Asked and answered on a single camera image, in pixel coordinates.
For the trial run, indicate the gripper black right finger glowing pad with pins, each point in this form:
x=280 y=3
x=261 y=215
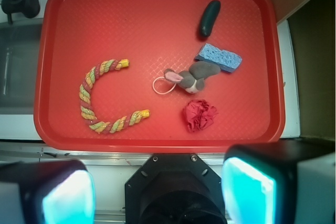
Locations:
x=280 y=182

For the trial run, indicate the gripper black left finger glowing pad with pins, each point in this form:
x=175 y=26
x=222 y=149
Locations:
x=47 y=192

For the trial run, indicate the dark green plastic pickle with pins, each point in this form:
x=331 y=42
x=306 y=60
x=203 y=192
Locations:
x=209 y=17

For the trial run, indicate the crumpled red cloth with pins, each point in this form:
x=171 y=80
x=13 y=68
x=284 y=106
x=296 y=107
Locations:
x=199 y=114

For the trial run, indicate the blue sponge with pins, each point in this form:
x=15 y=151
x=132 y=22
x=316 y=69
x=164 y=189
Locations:
x=227 y=61

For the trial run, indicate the grey plush mouse toy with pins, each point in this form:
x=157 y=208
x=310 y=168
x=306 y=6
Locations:
x=192 y=80

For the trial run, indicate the red plastic tray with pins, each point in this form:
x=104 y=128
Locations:
x=155 y=35

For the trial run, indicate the stainless steel sink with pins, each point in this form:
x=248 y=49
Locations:
x=19 y=57

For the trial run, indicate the multicoloured twisted rope toy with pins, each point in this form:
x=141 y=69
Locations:
x=87 y=111

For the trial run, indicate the black octagonal mount plate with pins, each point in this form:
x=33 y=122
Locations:
x=174 y=188

